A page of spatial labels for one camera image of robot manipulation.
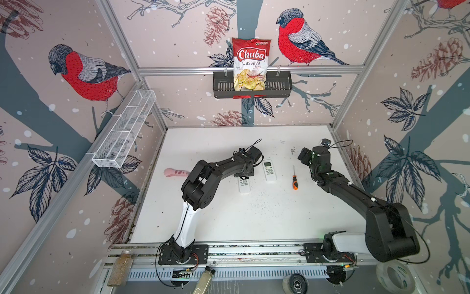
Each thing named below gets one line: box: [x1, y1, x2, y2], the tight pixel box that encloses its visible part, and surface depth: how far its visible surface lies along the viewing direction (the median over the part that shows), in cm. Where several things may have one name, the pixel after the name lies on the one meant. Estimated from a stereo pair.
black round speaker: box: [282, 273, 310, 294], surface depth 60 cm
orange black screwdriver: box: [292, 165, 299, 191], surface depth 95 cm
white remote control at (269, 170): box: [261, 159, 278, 182], surface depth 100 cm
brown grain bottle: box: [107, 249, 134, 288], surface depth 69 cm
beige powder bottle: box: [192, 265, 217, 294], surface depth 66 cm
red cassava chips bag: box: [231, 37, 272, 91], surface depth 86 cm
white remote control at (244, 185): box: [238, 176, 251, 194], surface depth 94 cm
